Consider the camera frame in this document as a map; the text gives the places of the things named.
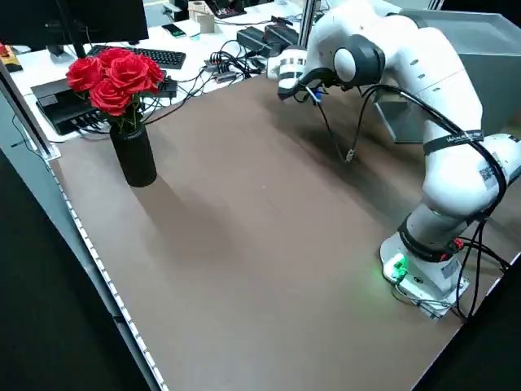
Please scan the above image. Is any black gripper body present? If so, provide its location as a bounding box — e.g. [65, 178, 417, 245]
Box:
[278, 83, 305, 105]

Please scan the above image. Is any grey drawer cabinet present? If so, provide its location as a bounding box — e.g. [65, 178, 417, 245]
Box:
[390, 8, 521, 138]

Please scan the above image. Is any black power brick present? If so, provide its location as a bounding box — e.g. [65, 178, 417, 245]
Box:
[263, 24, 300, 48]
[237, 26, 272, 52]

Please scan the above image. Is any grey usb hub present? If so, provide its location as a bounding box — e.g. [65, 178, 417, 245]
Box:
[203, 56, 242, 85]

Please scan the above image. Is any white desk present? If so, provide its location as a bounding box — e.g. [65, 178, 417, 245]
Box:
[0, 0, 310, 143]

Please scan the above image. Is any black electronics board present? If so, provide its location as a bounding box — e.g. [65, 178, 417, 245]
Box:
[205, 0, 248, 18]

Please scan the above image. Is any small black hub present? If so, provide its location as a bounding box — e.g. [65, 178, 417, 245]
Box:
[156, 76, 179, 99]

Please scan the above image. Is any phone with green screen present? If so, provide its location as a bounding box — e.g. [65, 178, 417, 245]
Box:
[161, 23, 189, 39]

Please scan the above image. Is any black keyboard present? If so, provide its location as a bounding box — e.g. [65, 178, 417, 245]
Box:
[86, 44, 187, 70]

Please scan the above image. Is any red rose bouquet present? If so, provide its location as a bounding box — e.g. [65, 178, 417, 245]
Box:
[66, 47, 166, 134]

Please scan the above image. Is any black cylindrical vase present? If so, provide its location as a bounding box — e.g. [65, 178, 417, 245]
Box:
[109, 124, 158, 188]

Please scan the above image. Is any black docking box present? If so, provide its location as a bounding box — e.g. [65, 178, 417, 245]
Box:
[31, 79, 113, 136]

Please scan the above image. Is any black computer monitor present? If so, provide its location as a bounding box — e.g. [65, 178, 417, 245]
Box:
[0, 0, 150, 60]

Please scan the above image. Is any red and wooden object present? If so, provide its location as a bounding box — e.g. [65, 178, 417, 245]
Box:
[0, 43, 21, 72]

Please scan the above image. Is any aluminium profile post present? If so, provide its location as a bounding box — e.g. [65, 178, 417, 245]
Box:
[299, 0, 326, 46]

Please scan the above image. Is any dangling cable silver connector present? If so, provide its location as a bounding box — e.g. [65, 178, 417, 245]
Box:
[315, 87, 370, 164]

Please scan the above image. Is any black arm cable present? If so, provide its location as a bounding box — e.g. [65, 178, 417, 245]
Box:
[292, 68, 510, 323]

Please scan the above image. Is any black velcro strap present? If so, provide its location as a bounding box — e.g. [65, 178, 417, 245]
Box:
[422, 129, 484, 156]

